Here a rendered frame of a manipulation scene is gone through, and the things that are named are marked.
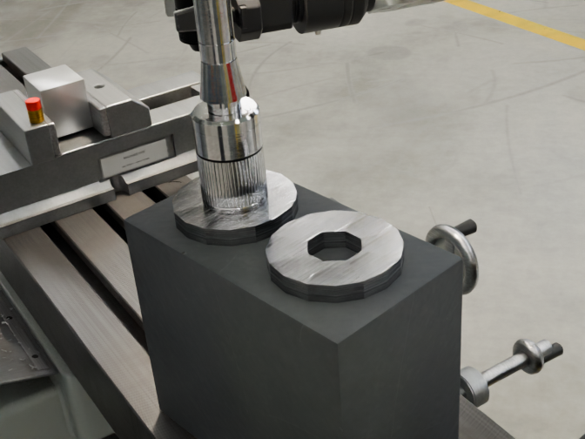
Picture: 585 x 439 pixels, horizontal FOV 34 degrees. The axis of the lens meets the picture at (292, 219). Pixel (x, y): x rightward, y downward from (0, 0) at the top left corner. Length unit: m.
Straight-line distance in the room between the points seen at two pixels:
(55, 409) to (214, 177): 0.46
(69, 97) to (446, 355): 0.60
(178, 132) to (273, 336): 0.57
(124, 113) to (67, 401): 0.32
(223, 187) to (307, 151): 2.57
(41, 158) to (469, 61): 2.96
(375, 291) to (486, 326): 1.81
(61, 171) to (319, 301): 0.56
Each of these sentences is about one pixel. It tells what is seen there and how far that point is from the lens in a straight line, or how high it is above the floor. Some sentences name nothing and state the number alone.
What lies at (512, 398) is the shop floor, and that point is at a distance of 2.19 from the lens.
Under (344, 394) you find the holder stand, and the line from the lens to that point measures 0.58.
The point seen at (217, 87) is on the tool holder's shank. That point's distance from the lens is 0.63.
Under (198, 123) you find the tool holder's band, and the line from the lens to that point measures 0.64.
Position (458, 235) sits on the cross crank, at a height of 0.68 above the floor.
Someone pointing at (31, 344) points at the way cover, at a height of 0.85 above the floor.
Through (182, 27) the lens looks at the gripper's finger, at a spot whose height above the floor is 1.13.
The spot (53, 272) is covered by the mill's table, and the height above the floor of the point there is 0.93.
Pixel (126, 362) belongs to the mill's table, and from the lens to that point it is 0.86.
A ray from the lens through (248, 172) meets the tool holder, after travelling 0.65.
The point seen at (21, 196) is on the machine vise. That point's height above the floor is 0.96.
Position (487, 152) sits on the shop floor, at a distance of 3.18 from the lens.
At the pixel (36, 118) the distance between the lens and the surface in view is 1.07.
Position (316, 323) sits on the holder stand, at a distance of 0.57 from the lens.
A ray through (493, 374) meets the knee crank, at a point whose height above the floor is 0.52.
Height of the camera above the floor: 1.46
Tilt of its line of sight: 31 degrees down
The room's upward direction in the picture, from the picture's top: 5 degrees counter-clockwise
